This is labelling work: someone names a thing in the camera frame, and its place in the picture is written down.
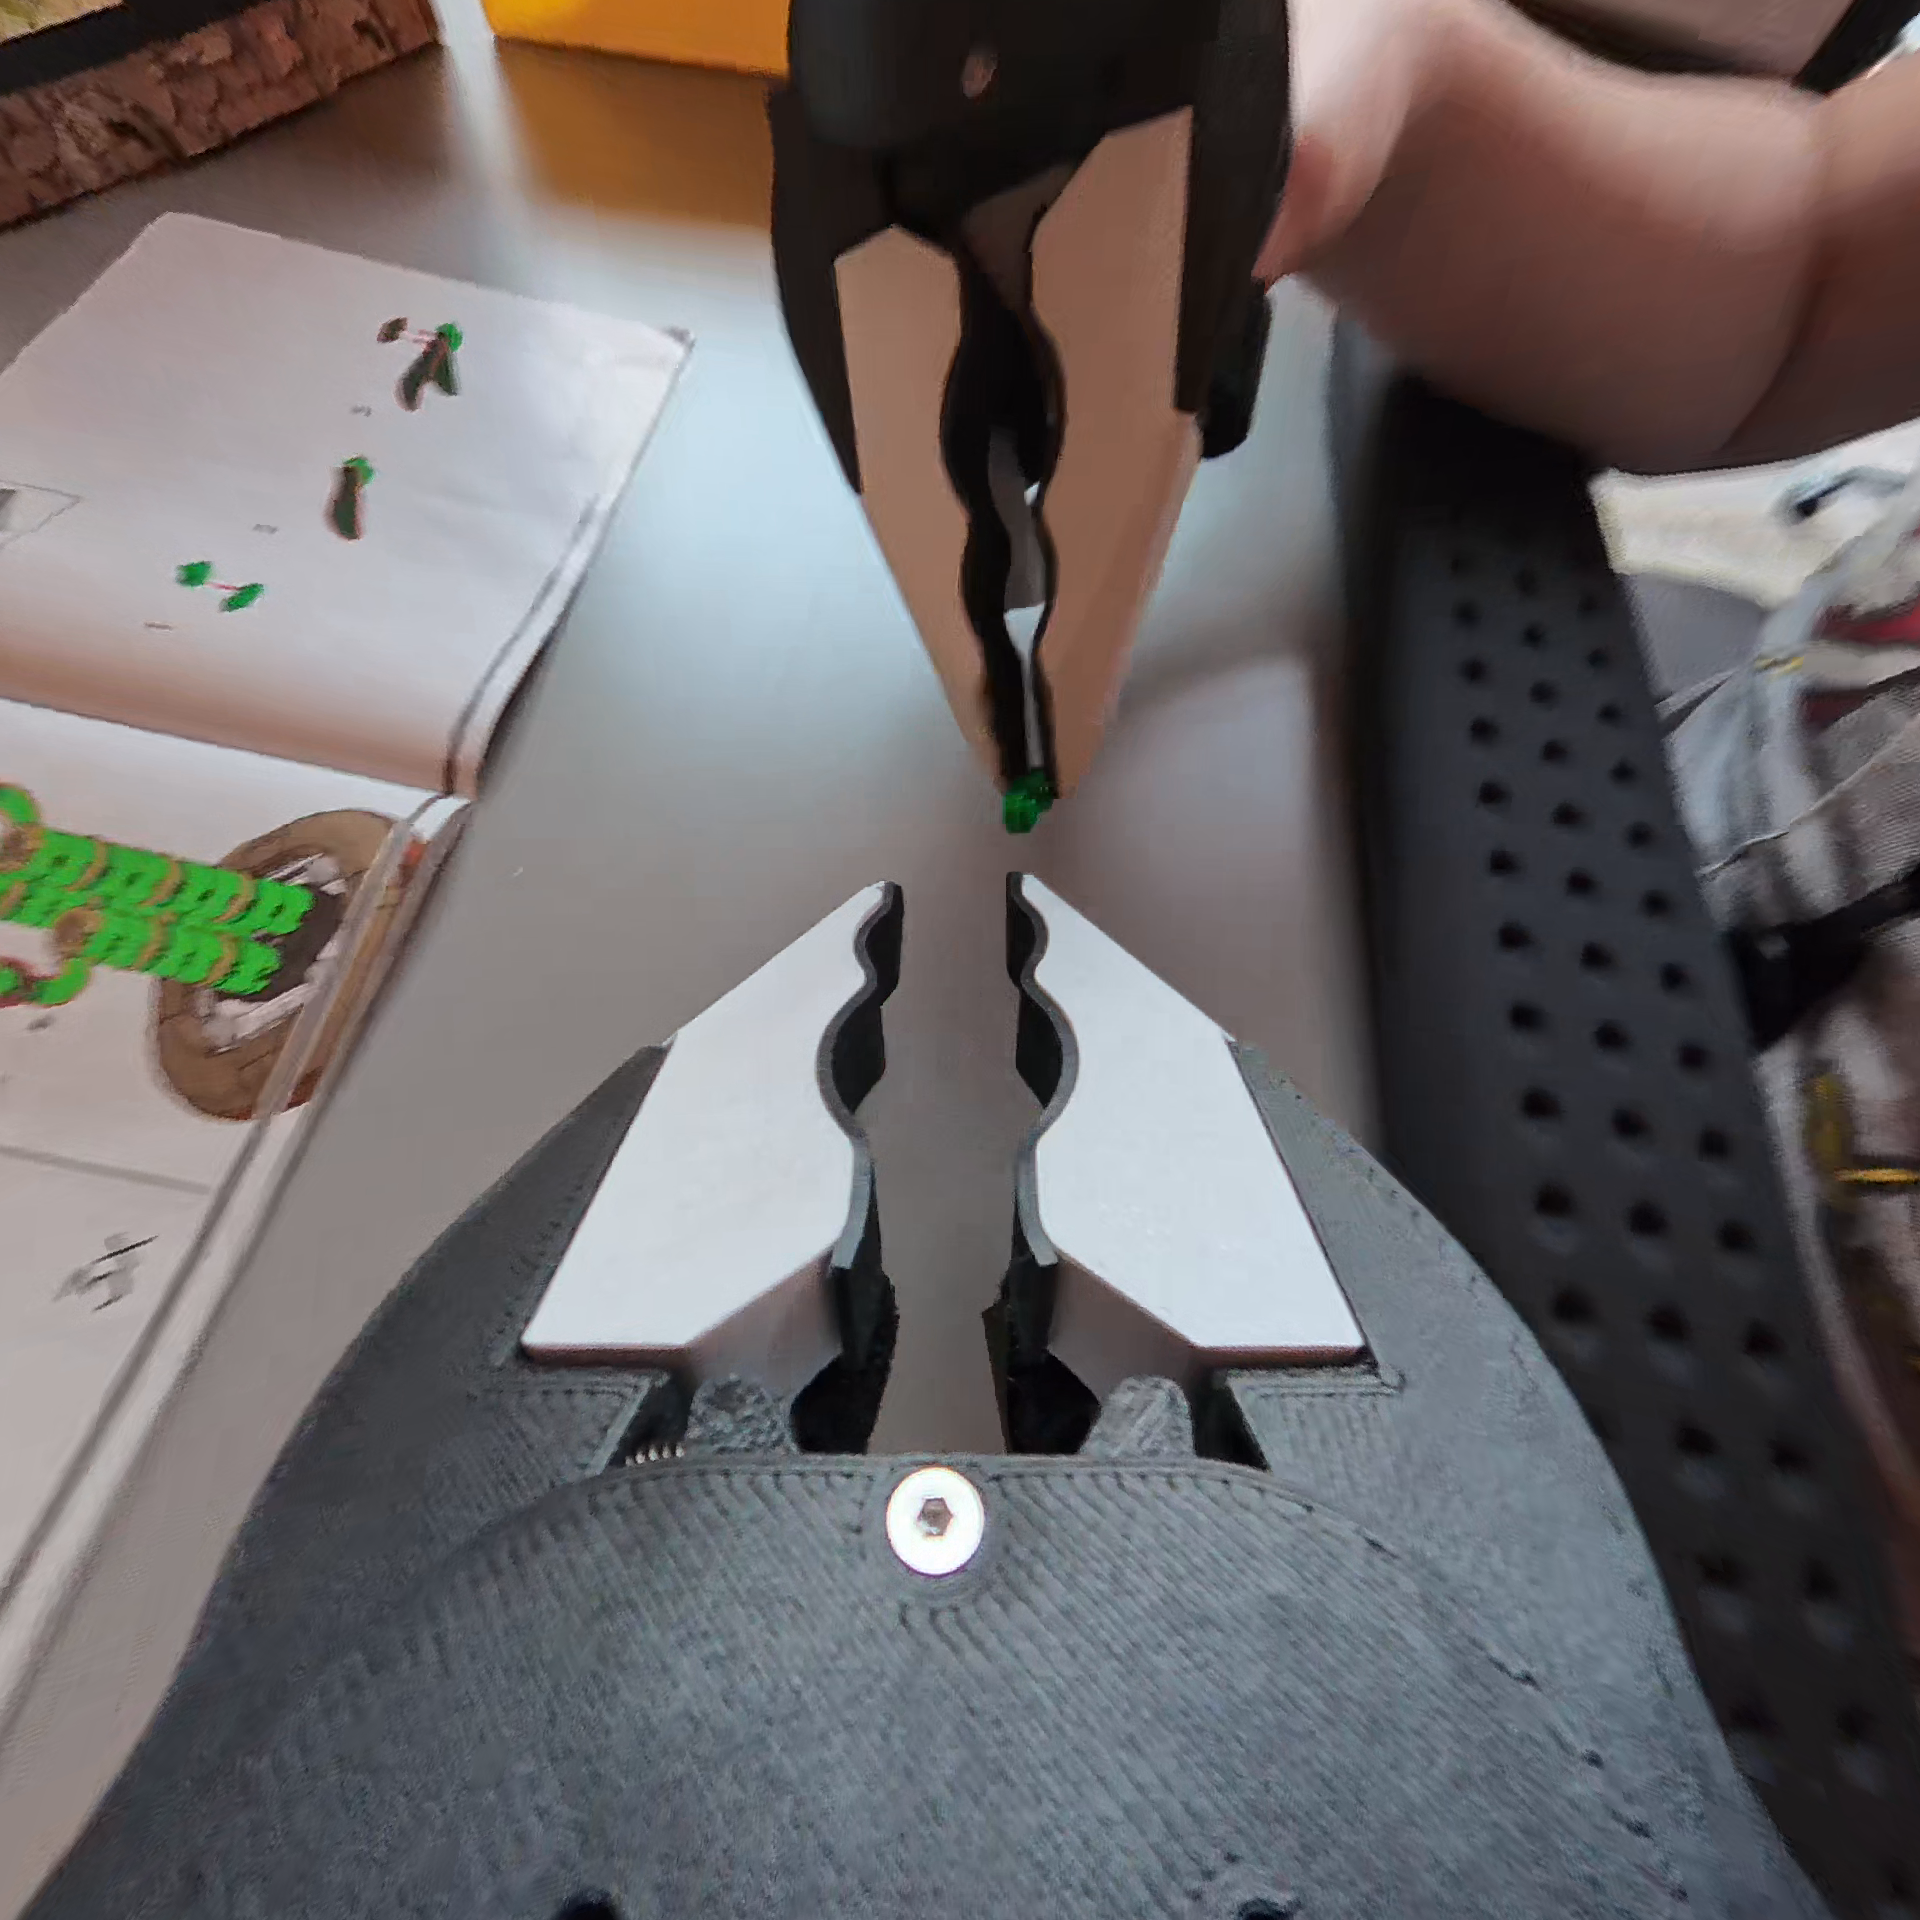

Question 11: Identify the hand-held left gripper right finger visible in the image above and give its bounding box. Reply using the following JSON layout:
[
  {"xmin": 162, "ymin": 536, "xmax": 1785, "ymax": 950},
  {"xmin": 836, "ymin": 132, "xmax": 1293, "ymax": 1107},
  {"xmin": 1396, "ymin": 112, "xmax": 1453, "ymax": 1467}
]
[{"xmin": 983, "ymin": 872, "xmax": 1370, "ymax": 1395}]

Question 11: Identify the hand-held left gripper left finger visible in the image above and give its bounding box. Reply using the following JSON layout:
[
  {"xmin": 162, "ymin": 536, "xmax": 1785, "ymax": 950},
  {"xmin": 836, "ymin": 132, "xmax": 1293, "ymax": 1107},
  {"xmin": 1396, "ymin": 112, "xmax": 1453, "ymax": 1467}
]
[{"xmin": 519, "ymin": 879, "xmax": 903, "ymax": 1395}]

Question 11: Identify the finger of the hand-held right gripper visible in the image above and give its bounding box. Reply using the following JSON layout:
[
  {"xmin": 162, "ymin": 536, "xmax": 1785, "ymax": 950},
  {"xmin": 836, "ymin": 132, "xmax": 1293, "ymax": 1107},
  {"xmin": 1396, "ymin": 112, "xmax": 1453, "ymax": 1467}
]
[
  {"xmin": 832, "ymin": 211, "xmax": 1051, "ymax": 797},
  {"xmin": 1026, "ymin": 112, "xmax": 1204, "ymax": 797}
]

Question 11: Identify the open lego instruction booklet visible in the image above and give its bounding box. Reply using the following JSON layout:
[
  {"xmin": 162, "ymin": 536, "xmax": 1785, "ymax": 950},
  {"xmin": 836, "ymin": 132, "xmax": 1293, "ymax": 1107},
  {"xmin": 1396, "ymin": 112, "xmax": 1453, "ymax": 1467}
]
[{"xmin": 0, "ymin": 211, "xmax": 694, "ymax": 1742}]

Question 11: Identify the dark lego set box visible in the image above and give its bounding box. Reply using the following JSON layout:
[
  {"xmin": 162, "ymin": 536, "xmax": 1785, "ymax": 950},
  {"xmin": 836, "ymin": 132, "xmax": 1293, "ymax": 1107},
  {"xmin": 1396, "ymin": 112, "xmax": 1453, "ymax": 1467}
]
[{"xmin": 0, "ymin": 0, "xmax": 441, "ymax": 230}]

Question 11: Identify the person's right hand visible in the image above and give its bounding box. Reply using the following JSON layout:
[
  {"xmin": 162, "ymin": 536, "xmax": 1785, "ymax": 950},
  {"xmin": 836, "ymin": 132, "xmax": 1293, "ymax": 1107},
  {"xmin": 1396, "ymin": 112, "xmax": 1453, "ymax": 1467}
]
[{"xmin": 1261, "ymin": 0, "xmax": 1828, "ymax": 472}]

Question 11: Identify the yellow plastic box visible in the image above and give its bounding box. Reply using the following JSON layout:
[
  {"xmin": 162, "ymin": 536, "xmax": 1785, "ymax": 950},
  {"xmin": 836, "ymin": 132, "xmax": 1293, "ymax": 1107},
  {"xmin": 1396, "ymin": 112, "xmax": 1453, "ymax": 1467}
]
[{"xmin": 479, "ymin": 0, "xmax": 794, "ymax": 78}]

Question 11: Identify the black perforated chair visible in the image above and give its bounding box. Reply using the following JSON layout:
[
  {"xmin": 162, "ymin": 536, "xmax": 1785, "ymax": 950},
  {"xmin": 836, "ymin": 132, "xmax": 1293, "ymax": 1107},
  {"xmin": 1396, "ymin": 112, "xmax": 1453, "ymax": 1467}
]
[{"xmin": 1332, "ymin": 325, "xmax": 1920, "ymax": 1920}]

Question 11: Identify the grey printed shirt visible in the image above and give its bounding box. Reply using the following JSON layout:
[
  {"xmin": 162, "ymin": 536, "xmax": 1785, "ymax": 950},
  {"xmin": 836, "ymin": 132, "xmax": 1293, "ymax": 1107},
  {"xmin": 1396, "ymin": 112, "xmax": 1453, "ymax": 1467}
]
[{"xmin": 1590, "ymin": 458, "xmax": 1920, "ymax": 1624}]

